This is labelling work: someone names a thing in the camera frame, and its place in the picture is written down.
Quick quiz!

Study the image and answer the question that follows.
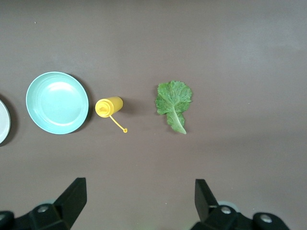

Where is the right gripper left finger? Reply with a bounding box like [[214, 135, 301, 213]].
[[0, 177, 87, 230]]

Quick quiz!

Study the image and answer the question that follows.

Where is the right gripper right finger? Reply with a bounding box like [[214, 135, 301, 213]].
[[190, 178, 295, 230]]

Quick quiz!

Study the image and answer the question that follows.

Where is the yellow mustard squeeze bottle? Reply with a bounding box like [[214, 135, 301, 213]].
[[95, 96, 129, 134]]

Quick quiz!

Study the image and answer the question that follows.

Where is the beige plate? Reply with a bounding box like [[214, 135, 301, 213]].
[[0, 99, 12, 146]]

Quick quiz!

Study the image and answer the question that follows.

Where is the mint green plate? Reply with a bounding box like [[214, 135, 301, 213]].
[[25, 71, 89, 135]]

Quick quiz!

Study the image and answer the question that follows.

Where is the green lettuce leaf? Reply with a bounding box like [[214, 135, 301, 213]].
[[155, 80, 193, 135]]

